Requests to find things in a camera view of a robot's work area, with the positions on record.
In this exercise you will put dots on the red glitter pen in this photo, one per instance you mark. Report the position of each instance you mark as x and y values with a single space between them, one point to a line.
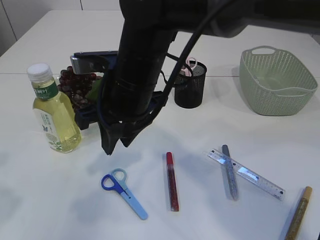
172 186

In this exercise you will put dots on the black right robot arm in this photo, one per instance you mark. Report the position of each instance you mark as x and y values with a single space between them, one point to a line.
127 101

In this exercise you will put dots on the pink scissors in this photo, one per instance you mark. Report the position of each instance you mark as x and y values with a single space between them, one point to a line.
188 66

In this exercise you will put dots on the yellow tea bottle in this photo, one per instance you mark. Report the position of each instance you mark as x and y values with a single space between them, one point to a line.
53 109

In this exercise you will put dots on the silver glitter pen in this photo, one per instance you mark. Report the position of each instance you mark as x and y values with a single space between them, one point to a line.
232 182

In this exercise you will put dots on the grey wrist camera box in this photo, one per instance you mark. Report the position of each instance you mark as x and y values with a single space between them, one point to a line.
93 62

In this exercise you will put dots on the clear plastic ruler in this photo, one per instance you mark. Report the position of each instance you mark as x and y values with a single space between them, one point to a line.
248 174

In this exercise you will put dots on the dark red grape bunch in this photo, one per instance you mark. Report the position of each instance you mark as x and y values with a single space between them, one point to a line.
82 89

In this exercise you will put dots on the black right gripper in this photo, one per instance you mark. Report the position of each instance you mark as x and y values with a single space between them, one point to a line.
114 126

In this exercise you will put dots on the blue scissors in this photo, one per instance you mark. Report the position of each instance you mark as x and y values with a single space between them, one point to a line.
116 181

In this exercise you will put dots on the gold glitter pen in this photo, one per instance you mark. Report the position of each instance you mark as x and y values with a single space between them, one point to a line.
299 213

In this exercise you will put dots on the green woven plastic basket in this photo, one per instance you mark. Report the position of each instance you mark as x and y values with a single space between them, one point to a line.
274 81

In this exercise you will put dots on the black mesh pen holder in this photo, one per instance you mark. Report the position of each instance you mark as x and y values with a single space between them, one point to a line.
189 89

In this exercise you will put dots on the pale green wavy plate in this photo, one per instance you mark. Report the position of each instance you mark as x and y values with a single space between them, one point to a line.
92 105

